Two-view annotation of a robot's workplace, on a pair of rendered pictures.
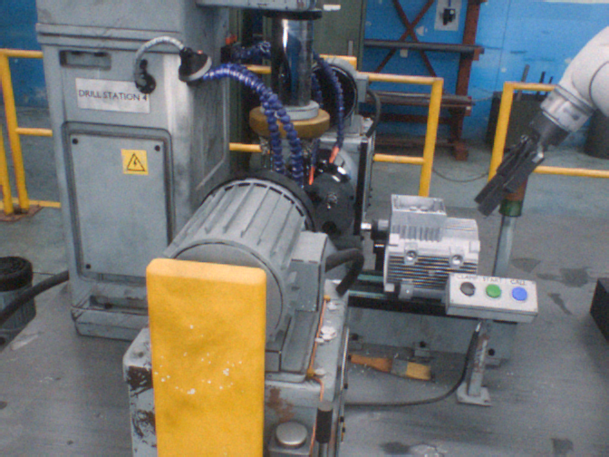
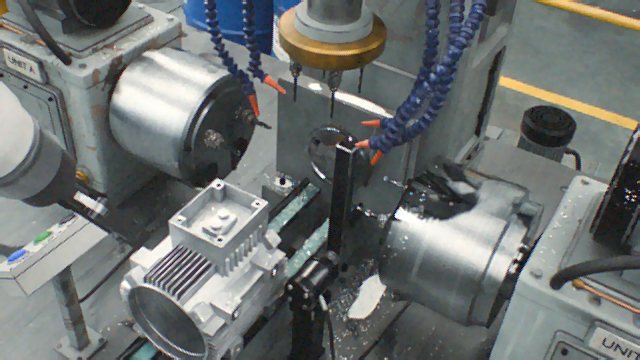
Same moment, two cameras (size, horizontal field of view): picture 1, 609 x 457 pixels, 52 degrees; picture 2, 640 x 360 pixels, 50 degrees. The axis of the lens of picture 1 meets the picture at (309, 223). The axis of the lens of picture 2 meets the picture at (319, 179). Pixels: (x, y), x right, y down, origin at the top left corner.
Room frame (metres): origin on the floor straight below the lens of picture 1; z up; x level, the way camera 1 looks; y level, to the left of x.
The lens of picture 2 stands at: (1.79, -0.89, 1.88)
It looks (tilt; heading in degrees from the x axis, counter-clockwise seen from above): 40 degrees down; 113
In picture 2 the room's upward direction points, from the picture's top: 4 degrees clockwise
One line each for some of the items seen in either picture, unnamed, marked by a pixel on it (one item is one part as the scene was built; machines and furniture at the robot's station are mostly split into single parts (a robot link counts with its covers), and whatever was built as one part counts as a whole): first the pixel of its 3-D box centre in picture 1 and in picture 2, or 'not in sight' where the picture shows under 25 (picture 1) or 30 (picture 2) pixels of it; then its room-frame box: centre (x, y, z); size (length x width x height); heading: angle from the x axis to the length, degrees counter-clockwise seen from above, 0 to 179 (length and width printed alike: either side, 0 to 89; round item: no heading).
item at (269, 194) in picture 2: not in sight; (282, 200); (1.27, 0.10, 0.86); 0.07 x 0.06 x 0.12; 174
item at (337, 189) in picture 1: (318, 188); (473, 248); (1.71, -0.02, 1.04); 0.41 x 0.25 x 0.25; 174
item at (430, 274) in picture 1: (429, 256); (207, 283); (1.34, -0.29, 1.02); 0.20 x 0.19 x 0.19; 85
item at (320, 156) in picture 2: not in sight; (335, 159); (1.39, 0.11, 1.02); 0.15 x 0.02 x 0.15; 174
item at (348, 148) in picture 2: (361, 188); (339, 208); (1.50, -0.13, 1.12); 0.04 x 0.03 x 0.26; 84
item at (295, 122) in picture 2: not in sight; (349, 159); (1.39, 0.17, 0.97); 0.30 x 0.11 x 0.34; 174
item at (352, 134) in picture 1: (326, 176); (618, 340); (1.97, -0.05, 0.99); 0.35 x 0.31 x 0.37; 174
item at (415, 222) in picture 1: (416, 218); (220, 228); (1.35, -0.25, 1.11); 0.12 x 0.11 x 0.07; 85
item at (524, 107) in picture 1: (523, 108); not in sight; (5.90, -1.96, 0.41); 0.52 x 0.47 x 0.82; 85
